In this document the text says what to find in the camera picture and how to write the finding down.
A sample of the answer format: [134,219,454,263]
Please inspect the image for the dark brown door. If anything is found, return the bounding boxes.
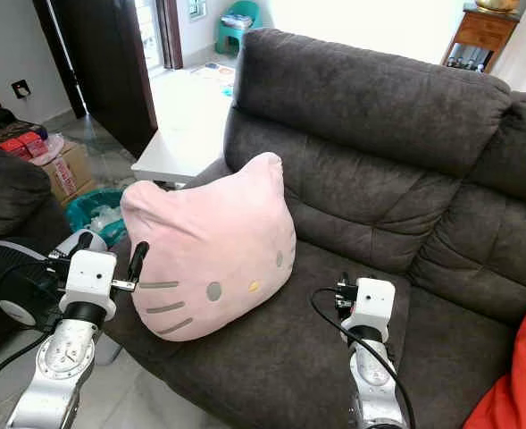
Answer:
[32,0,161,159]

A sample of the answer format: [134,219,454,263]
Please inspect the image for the golden vase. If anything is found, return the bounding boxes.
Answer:
[475,0,521,13]

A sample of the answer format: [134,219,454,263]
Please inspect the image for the red cushion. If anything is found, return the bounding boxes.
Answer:
[462,282,526,429]

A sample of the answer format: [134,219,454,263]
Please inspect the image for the teal plastic basket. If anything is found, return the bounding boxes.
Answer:
[64,188,128,248]

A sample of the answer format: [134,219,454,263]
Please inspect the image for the white side table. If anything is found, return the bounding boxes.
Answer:
[130,71,237,187]

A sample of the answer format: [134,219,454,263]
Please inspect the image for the red packets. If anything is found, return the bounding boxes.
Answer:
[0,134,49,160]

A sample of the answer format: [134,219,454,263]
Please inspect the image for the grey-brown fabric sofa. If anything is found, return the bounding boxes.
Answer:
[102,27,526,429]

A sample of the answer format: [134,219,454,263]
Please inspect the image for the pink cat face pillow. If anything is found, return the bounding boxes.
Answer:
[121,152,297,341]

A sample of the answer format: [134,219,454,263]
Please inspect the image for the patterned floor mat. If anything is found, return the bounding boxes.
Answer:
[191,61,237,88]

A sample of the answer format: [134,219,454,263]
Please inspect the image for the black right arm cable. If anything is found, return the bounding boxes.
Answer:
[310,286,416,429]

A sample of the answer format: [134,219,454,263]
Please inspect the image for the stack of papers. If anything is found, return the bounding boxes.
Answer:
[220,13,253,29]

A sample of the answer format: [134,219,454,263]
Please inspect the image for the brown door leaf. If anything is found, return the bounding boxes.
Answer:
[155,0,183,71]

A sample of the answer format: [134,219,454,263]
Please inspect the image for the cardboard box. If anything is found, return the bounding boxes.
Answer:
[35,139,96,205]

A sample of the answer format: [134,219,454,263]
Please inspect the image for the brown wooden cabinet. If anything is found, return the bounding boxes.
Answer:
[441,4,521,74]

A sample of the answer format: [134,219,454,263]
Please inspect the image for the teal plastic chair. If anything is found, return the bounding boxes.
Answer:
[215,0,262,56]

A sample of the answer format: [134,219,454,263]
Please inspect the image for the grey and black table fan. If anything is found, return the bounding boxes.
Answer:
[0,230,121,367]

